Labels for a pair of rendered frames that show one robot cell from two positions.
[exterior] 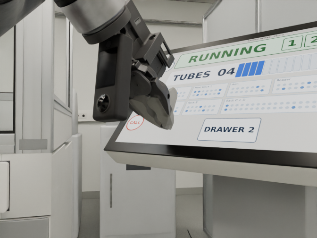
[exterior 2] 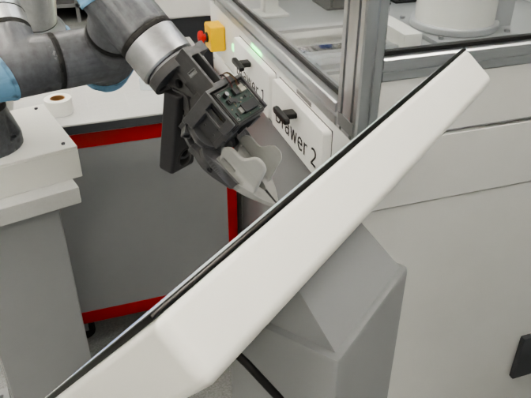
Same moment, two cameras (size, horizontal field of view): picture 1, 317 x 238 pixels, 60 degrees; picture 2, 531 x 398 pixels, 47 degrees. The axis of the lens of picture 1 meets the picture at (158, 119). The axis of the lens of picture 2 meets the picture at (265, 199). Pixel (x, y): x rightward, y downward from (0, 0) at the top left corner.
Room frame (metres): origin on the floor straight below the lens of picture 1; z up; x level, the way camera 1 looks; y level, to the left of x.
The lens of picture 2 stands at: (0.43, -0.66, 1.42)
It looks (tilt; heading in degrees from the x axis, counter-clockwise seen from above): 32 degrees down; 86
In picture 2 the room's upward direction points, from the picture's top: straight up
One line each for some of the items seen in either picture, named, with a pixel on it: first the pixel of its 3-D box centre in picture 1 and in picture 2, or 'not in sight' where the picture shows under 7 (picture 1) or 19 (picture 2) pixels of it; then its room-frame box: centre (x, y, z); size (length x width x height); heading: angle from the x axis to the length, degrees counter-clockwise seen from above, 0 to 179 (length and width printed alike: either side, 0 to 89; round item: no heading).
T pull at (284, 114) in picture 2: not in sight; (286, 114); (0.55, 0.47, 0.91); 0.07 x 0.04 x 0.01; 105
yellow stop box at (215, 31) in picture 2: not in sight; (213, 36); (0.40, 1.09, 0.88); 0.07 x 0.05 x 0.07; 105
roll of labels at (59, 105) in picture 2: not in sight; (58, 105); (-0.01, 0.84, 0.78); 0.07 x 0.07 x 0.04
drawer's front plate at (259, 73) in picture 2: not in sight; (253, 75); (0.50, 0.78, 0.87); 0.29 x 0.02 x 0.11; 105
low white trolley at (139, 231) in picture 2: not in sight; (131, 185); (0.10, 1.10, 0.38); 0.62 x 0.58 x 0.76; 105
